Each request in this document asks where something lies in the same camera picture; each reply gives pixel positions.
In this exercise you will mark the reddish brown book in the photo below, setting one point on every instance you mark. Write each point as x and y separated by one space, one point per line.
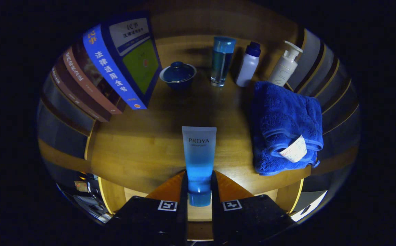
88 89

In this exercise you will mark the white bottle with blue cap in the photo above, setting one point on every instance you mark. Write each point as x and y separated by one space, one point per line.
247 68

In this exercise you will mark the white pump bottle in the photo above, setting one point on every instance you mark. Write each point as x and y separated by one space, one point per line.
283 68

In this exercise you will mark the clear teal bottle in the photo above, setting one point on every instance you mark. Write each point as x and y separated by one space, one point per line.
222 61

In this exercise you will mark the dark brown book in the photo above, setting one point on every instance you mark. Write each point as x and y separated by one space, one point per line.
78 102

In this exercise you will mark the wooden cabinet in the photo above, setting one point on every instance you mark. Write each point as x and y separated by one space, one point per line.
191 24

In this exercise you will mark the folded blue towel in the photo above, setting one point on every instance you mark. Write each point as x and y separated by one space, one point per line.
280 116

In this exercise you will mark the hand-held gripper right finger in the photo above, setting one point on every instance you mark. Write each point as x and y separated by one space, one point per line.
215 222

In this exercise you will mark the thick blue book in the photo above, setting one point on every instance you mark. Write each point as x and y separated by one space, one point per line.
116 71

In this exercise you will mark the wooden countertop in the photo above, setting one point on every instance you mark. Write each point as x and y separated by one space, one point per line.
143 147

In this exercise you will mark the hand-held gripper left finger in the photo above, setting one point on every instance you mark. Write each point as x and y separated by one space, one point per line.
183 218

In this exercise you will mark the blue cosmetic tube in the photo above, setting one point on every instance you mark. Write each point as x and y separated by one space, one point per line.
199 153

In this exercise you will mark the blue lidded teacup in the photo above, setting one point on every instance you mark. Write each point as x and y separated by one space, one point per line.
178 73

